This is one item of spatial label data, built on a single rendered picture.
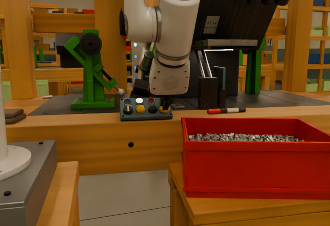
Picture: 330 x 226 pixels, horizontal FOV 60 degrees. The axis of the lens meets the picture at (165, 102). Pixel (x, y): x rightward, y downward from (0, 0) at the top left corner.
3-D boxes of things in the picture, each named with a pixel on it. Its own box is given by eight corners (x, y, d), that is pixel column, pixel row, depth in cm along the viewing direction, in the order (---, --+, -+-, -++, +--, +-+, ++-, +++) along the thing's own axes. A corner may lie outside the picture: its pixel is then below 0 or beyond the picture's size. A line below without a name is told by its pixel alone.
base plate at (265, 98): (339, 109, 107) (340, 104, 107) (26, 121, 89) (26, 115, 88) (277, 94, 148) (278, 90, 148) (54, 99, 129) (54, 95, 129)
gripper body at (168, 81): (152, 64, 66) (150, 98, 74) (195, 63, 68) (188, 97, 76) (150, 45, 72) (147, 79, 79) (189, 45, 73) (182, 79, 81)
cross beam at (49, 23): (284, 35, 157) (285, 18, 156) (33, 32, 135) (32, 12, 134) (279, 35, 162) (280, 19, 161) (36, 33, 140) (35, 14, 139)
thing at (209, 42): (257, 49, 89) (257, 39, 88) (207, 49, 86) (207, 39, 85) (214, 50, 126) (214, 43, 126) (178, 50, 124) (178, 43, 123)
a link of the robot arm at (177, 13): (155, 58, 64) (194, 56, 66) (160, 2, 55) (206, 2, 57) (149, 37, 70) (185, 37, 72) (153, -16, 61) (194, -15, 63)
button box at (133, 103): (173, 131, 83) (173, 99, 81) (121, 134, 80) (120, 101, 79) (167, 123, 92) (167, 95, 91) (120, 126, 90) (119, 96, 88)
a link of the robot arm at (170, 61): (155, 57, 65) (154, 68, 67) (193, 57, 66) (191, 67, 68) (151, 37, 70) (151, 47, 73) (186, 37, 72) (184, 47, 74)
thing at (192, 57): (238, 96, 127) (241, 16, 121) (171, 98, 122) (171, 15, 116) (223, 90, 145) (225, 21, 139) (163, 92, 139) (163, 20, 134)
